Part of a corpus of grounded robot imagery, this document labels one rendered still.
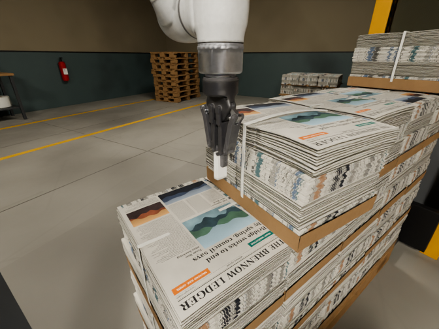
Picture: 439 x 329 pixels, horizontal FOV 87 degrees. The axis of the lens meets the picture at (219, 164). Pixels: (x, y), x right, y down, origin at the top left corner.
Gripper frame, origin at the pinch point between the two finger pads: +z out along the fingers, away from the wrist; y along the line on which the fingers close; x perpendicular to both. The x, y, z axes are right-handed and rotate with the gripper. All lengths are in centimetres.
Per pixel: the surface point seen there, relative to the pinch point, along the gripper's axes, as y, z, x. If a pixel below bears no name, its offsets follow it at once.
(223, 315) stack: -18.7, 20.6, 13.7
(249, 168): -5.0, 0.5, -4.8
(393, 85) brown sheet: -1, -12, -94
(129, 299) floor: 56, 96, 20
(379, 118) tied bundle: -18.1, -9.3, -38.0
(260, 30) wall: 506, -92, -534
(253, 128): -5.4, -9.4, -4.9
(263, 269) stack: -18.9, 15.3, 3.5
